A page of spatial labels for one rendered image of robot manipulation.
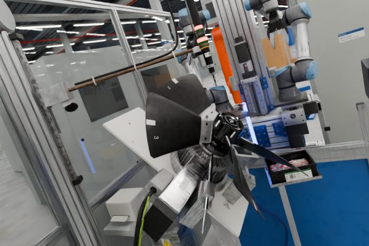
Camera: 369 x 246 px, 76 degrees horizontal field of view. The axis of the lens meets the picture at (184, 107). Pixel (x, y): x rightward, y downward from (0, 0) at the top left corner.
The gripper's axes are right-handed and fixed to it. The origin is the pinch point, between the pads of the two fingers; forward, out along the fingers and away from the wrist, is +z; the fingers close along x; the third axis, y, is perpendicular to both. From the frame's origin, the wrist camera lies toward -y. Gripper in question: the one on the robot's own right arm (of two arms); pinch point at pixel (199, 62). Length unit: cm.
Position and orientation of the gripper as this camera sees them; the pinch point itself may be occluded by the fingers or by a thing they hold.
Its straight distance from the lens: 158.7
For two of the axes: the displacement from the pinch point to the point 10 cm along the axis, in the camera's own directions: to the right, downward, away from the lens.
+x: -8.5, 2.1, 4.8
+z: 3.1, 9.4, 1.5
